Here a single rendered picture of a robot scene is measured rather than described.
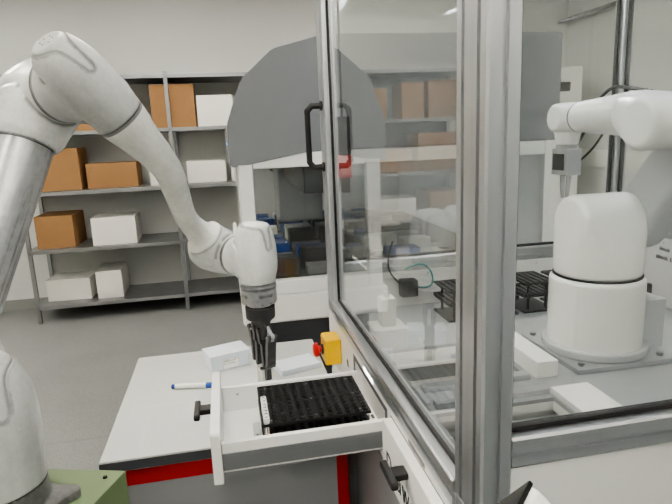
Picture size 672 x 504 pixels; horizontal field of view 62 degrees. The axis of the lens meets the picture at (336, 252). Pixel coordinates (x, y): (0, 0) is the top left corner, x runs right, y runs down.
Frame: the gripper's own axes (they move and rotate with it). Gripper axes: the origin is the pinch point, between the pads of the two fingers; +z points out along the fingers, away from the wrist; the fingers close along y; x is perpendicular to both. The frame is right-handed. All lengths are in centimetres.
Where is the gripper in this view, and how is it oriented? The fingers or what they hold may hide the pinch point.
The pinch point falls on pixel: (265, 377)
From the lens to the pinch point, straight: 151.2
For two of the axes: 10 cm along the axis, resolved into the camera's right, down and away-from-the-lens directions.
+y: 5.5, 1.5, -8.2
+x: 8.3, -1.5, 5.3
